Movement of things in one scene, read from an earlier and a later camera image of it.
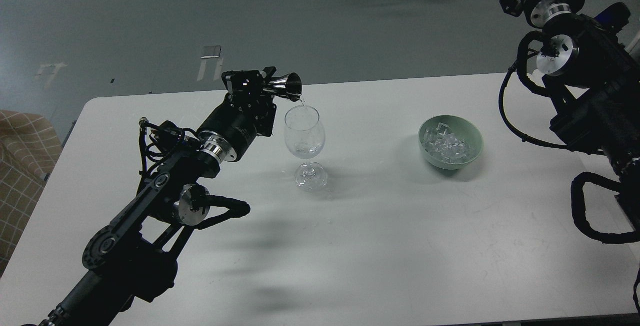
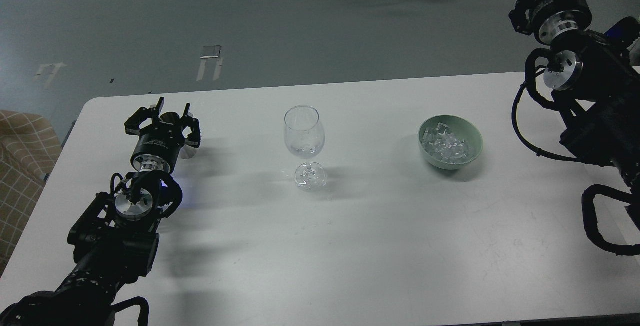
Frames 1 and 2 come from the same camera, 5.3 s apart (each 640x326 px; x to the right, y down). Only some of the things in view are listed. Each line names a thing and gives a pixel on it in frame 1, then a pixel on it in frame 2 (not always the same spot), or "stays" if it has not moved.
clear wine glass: (305, 137) stays
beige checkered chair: (29, 147) stays
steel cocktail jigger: (288, 86) -> (187, 151)
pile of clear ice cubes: (443, 146) stays
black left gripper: (246, 112) -> (159, 144)
